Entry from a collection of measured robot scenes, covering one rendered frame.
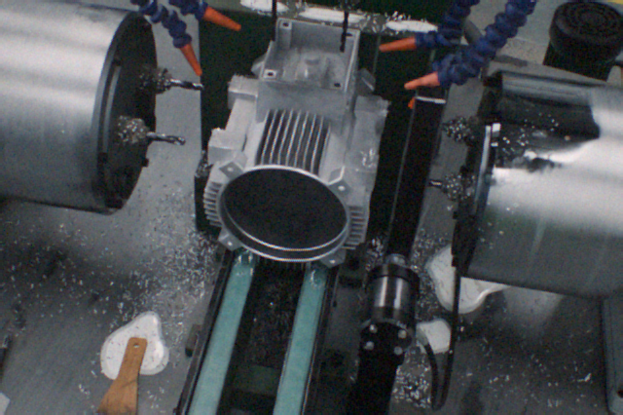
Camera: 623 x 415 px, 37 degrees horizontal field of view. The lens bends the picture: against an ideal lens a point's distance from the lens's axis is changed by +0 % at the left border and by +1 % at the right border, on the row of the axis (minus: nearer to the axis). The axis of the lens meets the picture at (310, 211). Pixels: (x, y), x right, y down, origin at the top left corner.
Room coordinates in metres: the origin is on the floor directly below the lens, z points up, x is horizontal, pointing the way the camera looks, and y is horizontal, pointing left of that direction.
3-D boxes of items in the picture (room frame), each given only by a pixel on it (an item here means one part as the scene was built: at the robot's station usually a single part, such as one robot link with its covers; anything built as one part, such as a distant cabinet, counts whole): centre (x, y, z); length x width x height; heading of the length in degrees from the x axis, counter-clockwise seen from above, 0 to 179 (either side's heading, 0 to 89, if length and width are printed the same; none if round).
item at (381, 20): (0.97, 0.01, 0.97); 0.30 x 0.11 x 0.34; 85
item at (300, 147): (0.82, 0.02, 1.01); 0.20 x 0.19 x 0.19; 175
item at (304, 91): (0.86, 0.02, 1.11); 0.12 x 0.11 x 0.07; 175
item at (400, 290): (0.78, -0.15, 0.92); 0.45 x 0.13 x 0.24; 175
